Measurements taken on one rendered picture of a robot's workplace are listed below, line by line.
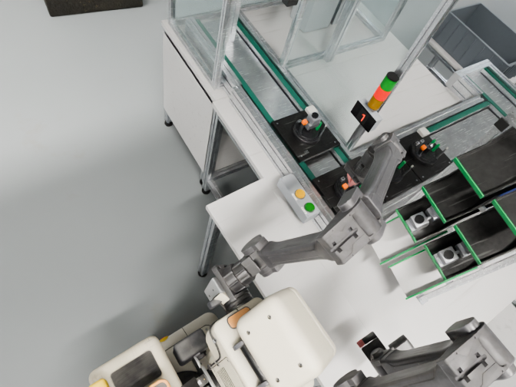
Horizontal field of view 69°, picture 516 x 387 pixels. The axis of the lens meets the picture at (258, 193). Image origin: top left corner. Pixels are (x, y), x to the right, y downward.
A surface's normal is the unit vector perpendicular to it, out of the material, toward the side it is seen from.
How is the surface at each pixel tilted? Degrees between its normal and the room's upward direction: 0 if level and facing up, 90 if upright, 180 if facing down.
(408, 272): 45
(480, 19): 90
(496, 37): 90
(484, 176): 25
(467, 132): 0
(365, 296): 0
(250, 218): 0
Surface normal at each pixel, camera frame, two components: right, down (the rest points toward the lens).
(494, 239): -0.20, -0.35
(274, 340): -0.46, -0.04
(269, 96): 0.21, -0.49
